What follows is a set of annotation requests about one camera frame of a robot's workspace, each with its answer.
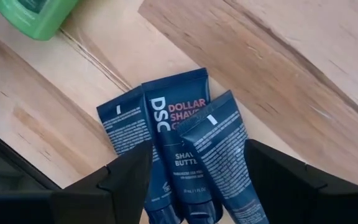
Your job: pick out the dark blue travel tube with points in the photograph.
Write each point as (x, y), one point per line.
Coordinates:
(179, 90)
(126, 124)
(222, 149)

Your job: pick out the green travel shampoo bottle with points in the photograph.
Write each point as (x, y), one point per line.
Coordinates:
(36, 21)

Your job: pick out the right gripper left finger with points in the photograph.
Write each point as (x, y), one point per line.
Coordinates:
(89, 205)

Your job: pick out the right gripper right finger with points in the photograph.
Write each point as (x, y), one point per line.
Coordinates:
(306, 205)

